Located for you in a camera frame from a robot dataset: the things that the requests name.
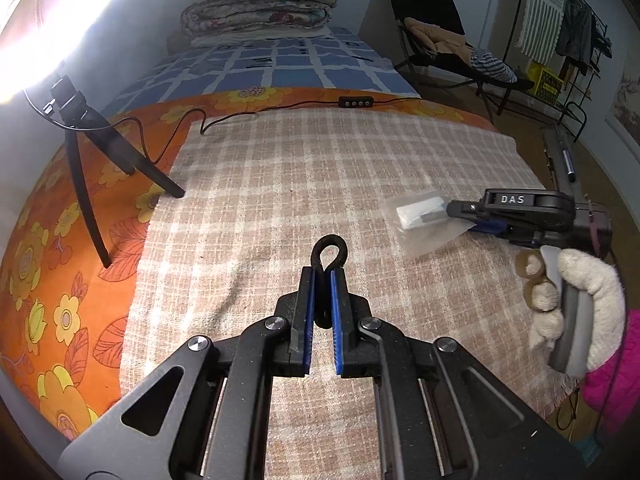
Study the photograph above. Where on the beige garment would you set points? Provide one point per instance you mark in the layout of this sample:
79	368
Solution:
440	40

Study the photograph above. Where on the person's right hand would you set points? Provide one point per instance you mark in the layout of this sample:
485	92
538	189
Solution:
542	295

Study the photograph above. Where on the black clothes rack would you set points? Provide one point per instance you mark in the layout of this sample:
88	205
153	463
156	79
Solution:
519	15

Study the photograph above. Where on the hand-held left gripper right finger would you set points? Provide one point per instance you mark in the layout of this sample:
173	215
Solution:
337	320

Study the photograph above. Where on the clear plastic bag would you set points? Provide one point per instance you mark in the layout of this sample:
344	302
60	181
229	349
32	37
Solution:
425	240

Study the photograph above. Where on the blue checked bed sheet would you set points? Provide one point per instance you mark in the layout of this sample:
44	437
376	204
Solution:
300	70

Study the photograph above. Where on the silver pen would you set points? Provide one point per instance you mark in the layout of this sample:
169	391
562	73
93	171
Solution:
567	165

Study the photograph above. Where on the white folded bedding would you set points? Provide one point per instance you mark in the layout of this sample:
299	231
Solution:
200	42

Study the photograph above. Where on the striped garment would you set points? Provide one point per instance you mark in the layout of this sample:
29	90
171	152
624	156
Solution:
492	65

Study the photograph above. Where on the orange floral bed sheet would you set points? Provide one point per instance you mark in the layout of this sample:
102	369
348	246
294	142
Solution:
60	285

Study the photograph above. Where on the yellow plastic crate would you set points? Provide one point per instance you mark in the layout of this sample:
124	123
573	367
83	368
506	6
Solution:
547	82

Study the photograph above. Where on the black tripod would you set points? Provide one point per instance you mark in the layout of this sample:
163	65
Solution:
75	110

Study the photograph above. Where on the striped hanging towel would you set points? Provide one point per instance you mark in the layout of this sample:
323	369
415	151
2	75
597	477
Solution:
542	20

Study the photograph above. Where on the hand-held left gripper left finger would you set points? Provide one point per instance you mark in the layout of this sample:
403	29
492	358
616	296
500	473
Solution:
306	320

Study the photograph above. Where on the folded floral quilt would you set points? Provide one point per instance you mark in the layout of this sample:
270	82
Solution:
260	7

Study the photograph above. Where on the black folding chair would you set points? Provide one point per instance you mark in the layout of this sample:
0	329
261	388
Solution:
425	5

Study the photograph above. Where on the dark hanging jacket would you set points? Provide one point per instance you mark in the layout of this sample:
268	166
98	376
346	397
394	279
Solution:
575	30

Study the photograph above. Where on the wall poster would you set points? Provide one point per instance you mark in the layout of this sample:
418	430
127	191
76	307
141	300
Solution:
627	105

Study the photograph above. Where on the person's right forearm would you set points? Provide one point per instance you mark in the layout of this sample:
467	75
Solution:
615	390

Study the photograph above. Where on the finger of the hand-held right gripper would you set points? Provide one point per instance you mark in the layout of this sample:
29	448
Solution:
492	227
465	208

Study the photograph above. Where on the dark long case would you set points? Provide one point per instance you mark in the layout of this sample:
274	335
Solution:
552	160

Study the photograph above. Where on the beige plaid blanket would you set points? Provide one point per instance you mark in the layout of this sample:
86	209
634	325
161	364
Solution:
250	200

